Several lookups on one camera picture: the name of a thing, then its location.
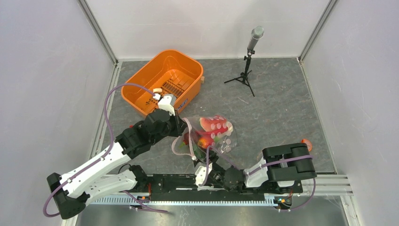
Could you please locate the red toy tomato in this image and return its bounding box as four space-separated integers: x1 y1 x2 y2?
183 132 192 145

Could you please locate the clear polka dot zip bag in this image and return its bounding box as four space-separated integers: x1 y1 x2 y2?
171 114 238 160

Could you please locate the green toy bok choy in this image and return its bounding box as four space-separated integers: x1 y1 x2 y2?
180 120 235 159

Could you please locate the red toy strawberry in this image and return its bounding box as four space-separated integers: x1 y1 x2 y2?
197 137 215 150

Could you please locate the red toy chili pepper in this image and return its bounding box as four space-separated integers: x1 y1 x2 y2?
196 128 228 138

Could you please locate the orange plastic basket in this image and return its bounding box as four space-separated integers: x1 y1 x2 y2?
121 49 204 116

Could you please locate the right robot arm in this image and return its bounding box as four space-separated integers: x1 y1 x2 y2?
202 143 317 192

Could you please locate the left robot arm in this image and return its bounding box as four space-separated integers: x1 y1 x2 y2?
43 109 188 219

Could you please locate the black tripod stand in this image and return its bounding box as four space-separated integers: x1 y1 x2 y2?
224 51 255 97

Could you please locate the silver microphone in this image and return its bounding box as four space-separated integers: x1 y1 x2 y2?
247 26 264 55

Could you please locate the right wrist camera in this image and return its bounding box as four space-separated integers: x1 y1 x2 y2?
194 162 213 187

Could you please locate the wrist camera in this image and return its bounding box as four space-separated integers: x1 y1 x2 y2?
194 162 213 187
158 94 176 116

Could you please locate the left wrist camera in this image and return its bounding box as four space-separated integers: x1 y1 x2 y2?
158 94 176 116

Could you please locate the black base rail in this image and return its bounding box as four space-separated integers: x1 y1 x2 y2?
128 174 303 202

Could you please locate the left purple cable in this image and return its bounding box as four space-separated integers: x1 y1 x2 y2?
42 83 157 218

